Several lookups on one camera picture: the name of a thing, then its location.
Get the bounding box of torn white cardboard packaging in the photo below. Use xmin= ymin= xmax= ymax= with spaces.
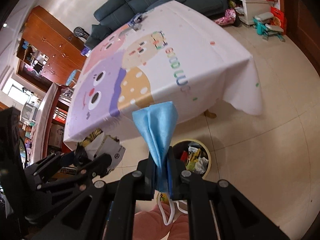
xmin=78 ymin=128 xmax=126 ymax=174

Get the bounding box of blue face mask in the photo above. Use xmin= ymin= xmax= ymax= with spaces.
xmin=131 ymin=101 xmax=188 ymax=227

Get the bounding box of yellow rimmed trash bin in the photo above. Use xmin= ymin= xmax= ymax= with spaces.
xmin=172 ymin=139 xmax=212 ymax=179

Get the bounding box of yellow slipper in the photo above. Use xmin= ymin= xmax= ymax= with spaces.
xmin=157 ymin=192 xmax=169 ymax=205

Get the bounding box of wooden table leg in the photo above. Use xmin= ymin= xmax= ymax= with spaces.
xmin=204 ymin=109 xmax=217 ymax=119

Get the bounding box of wooden wardrobe cabinet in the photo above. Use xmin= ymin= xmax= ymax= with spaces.
xmin=16 ymin=6 xmax=86 ymax=92

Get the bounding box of cartoon printed tablecloth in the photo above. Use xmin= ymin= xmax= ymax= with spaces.
xmin=63 ymin=1 xmax=263 ymax=142

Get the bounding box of blue snack wrapper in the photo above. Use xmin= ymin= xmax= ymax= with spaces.
xmin=127 ymin=12 xmax=147 ymax=31

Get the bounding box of dark teal sofa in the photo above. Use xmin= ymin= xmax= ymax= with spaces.
xmin=85 ymin=0 xmax=228 ymax=50

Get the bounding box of pink camouflage hoverboard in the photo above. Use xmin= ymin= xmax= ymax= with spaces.
xmin=214 ymin=9 xmax=241 ymax=27

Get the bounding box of white tv stand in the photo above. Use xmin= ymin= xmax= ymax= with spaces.
xmin=231 ymin=0 xmax=274 ymax=26

